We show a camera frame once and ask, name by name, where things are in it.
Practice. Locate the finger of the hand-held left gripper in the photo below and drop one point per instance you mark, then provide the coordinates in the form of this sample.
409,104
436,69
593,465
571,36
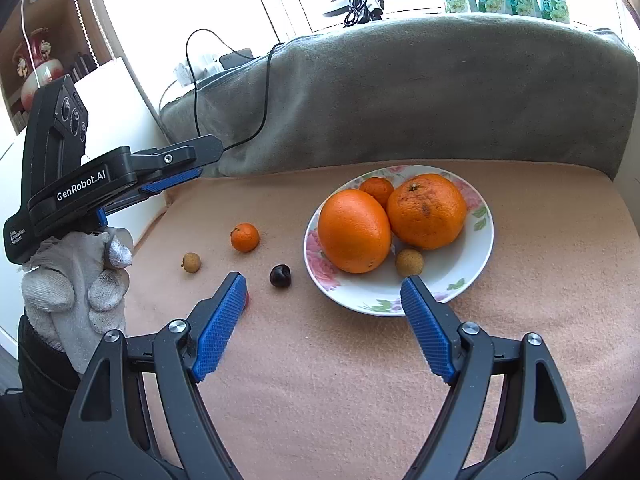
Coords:
170,180
190,152

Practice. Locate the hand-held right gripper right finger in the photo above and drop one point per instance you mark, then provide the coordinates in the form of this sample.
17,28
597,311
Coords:
430,330

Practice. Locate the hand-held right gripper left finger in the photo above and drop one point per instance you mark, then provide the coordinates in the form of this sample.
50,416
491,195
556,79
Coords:
220,330

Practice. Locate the brown longan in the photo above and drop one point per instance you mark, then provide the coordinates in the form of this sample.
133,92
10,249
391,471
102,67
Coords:
410,262
191,262

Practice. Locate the floral white plate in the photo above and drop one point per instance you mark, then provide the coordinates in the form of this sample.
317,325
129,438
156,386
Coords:
370,292

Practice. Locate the small mandarin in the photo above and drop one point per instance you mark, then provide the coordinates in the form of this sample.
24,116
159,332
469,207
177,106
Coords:
376,190
245,237

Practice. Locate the bumpy large orange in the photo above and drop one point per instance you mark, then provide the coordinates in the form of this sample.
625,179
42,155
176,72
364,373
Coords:
427,212

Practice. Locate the smooth large orange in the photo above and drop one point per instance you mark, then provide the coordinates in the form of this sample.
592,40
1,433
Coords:
355,232

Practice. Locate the person's left forearm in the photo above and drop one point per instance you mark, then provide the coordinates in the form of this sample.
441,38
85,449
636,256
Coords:
45,365

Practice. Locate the person's left hand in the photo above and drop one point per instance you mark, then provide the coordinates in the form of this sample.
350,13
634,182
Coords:
70,280

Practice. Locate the white power strip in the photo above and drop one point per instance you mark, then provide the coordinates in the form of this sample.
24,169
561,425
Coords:
200,65

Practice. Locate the beige blanket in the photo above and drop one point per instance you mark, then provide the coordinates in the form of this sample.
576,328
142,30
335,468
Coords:
350,385

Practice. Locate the black power adapter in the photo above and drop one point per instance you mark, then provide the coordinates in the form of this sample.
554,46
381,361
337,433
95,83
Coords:
236,58

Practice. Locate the row of dark books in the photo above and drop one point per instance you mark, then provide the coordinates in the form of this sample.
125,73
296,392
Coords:
80,67

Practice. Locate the red and white vase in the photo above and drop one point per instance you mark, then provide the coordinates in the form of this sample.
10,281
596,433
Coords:
40,60

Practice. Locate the wooden shelf cabinet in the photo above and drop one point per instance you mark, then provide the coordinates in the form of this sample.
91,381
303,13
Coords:
55,15

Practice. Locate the grey blanket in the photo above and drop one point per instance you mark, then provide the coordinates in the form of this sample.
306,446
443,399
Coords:
400,100

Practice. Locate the white window frame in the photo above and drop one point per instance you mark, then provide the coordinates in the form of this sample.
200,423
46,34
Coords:
280,0

